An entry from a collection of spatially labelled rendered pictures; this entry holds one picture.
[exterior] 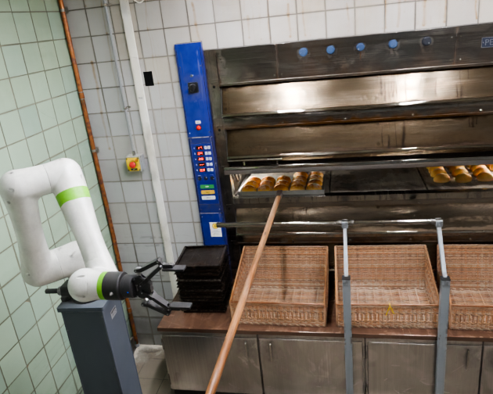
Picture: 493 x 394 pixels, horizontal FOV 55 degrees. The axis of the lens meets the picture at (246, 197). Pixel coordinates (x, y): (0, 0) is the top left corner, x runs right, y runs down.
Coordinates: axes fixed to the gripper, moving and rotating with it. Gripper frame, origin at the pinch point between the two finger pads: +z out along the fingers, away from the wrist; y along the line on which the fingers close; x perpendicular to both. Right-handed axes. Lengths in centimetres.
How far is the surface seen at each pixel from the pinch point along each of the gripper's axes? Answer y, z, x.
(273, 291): 90, 0, -139
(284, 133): -10, 12, -156
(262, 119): -19, 0, -154
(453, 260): 73, 109, -151
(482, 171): 27, 129, -181
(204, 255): 59, -40, -130
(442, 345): 93, 95, -96
